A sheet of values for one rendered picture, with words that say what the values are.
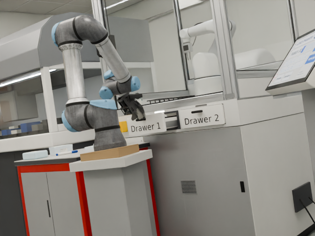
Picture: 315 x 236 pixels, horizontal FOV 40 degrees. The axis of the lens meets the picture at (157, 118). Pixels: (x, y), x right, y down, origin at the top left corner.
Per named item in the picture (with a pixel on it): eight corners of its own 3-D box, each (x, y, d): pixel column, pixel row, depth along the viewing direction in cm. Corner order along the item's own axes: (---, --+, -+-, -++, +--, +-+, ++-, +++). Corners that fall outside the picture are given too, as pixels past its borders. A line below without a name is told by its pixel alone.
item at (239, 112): (240, 125, 232) (236, 98, 232) (110, 139, 299) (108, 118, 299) (310, 110, 303) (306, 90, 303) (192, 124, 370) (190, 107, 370)
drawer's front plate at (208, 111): (223, 123, 236) (221, 104, 236) (182, 129, 256) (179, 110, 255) (225, 123, 238) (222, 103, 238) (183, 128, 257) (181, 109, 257)
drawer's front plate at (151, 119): (164, 131, 248) (161, 112, 247) (129, 135, 267) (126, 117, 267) (167, 131, 249) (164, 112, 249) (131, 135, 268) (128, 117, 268)
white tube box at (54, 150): (55, 155, 273) (53, 147, 273) (49, 155, 281) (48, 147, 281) (73, 151, 281) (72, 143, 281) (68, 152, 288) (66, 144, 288)
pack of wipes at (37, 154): (48, 156, 266) (48, 149, 266) (34, 159, 259) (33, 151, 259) (36, 157, 276) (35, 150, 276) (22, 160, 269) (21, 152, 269)
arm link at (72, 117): (88, 128, 196) (73, 12, 202) (61, 134, 202) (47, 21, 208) (101, 129, 207) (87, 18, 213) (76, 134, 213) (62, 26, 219)
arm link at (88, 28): (98, 4, 203) (143, 81, 233) (78, 11, 207) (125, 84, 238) (92, 18, 195) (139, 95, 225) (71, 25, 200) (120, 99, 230)
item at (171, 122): (164, 129, 250) (162, 118, 250) (132, 132, 267) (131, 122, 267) (204, 121, 280) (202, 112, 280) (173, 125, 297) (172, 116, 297)
